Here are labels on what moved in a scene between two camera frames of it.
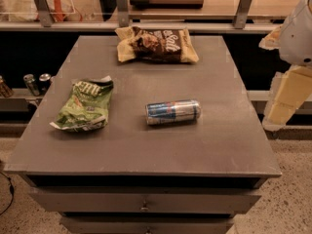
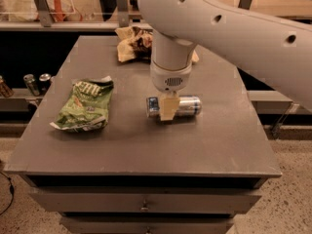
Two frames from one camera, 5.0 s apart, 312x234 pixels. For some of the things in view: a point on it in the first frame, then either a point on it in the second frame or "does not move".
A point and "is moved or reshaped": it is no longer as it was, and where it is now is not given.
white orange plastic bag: x=22 y=7 does not move
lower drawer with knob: x=143 y=224 does not move
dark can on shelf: x=44 y=83 does not move
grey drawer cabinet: x=132 y=176 does not move
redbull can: x=173 y=111 is moved or reshaped
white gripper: x=296 y=39 to x=170 y=78
